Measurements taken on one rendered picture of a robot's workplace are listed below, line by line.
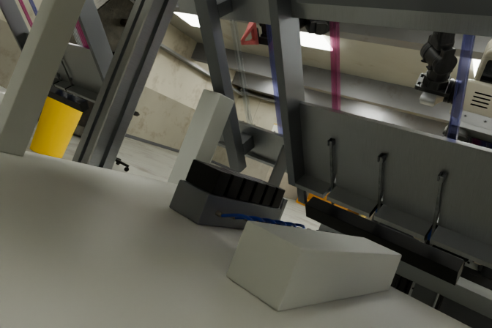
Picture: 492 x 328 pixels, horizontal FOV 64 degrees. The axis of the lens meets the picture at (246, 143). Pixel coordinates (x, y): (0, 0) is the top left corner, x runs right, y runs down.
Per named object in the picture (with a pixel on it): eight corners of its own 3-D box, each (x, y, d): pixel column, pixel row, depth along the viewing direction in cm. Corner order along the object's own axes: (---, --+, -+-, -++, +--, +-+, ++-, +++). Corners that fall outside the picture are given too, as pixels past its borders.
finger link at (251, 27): (253, 32, 103) (274, 20, 108) (233, 28, 107) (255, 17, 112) (256, 56, 107) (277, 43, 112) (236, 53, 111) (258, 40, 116)
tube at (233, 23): (250, 150, 118) (253, 148, 118) (254, 151, 117) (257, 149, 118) (220, -30, 88) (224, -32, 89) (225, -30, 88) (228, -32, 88)
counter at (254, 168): (299, 200, 1063) (308, 174, 1065) (259, 191, 881) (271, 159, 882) (277, 191, 1102) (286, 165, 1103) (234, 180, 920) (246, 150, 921)
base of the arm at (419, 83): (454, 84, 143) (419, 75, 148) (461, 65, 137) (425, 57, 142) (449, 98, 138) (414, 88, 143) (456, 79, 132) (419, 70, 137)
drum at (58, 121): (53, 151, 408) (73, 99, 410) (72, 162, 389) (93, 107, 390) (18, 143, 379) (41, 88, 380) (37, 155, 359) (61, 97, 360)
